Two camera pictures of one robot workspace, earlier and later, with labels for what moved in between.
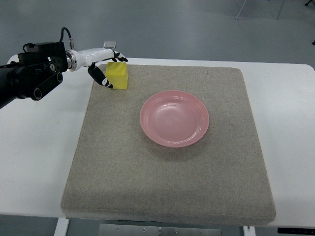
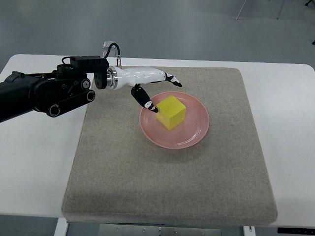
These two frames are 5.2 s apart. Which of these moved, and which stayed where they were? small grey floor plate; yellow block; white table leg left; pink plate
Moved: yellow block
Stayed: pink plate; white table leg left; small grey floor plate
